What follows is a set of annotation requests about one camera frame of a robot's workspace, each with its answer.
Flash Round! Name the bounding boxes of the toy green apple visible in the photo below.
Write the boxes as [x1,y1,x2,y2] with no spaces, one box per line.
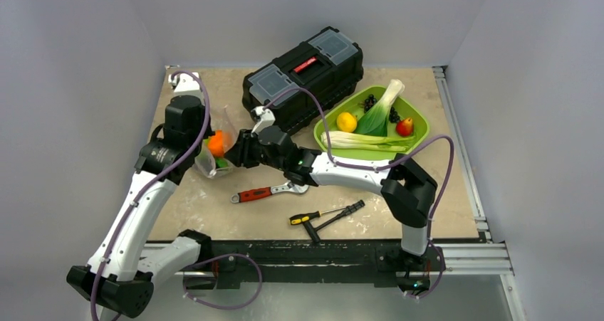
[214,158,229,169]

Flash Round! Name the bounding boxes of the toy orange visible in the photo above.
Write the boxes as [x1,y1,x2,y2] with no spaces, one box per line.
[206,130,225,158]

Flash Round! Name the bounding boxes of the clear zip top bag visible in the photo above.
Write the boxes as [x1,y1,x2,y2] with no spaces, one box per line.
[194,105,236,179]

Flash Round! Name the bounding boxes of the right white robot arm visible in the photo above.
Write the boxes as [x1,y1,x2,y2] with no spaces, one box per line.
[225,126,438,269]

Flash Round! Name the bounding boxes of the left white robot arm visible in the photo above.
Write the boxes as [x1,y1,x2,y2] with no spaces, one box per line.
[66,95,212,320]

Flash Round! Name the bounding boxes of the toy leek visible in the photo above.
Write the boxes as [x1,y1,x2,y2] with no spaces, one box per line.
[316,130,417,152]

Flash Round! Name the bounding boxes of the yellow black screwdriver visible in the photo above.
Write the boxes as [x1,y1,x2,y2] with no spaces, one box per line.
[288,207,350,226]

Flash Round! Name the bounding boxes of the toy yellow lemon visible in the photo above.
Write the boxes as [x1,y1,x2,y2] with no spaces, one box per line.
[336,112,358,133]

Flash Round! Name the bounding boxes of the black plastic toolbox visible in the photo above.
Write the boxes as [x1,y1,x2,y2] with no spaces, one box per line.
[242,26,364,135]

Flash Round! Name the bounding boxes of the green plastic tray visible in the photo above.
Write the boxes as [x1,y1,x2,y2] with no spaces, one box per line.
[326,85,430,160]

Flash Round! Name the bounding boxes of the toy bok choy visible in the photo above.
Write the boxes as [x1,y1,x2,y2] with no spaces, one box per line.
[355,79,405,137]

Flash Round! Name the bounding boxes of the toy black grapes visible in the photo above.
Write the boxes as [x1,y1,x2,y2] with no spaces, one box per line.
[362,95,378,113]

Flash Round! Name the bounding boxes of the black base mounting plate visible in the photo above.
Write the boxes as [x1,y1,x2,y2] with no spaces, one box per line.
[183,239,446,295]

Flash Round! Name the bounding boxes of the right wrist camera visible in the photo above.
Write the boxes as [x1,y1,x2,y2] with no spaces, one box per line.
[250,106,276,134]

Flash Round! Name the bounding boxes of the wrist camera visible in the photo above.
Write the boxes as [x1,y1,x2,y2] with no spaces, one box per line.
[250,106,276,134]
[169,74,203,100]

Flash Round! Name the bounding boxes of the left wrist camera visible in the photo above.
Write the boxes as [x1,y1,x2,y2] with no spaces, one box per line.
[169,74,203,100]

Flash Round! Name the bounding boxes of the red handled adjustable wrench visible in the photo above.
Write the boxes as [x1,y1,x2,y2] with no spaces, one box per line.
[230,181,309,204]

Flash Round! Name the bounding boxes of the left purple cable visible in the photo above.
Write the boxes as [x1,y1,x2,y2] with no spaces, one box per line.
[89,70,212,321]

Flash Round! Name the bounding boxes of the black T-handle tool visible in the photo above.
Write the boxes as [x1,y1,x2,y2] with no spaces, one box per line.
[301,200,365,243]

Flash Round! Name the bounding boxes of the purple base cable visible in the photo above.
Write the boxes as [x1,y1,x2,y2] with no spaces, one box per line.
[182,253,264,312]

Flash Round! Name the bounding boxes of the aluminium frame rail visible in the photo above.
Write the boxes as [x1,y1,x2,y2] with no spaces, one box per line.
[432,66,526,320]

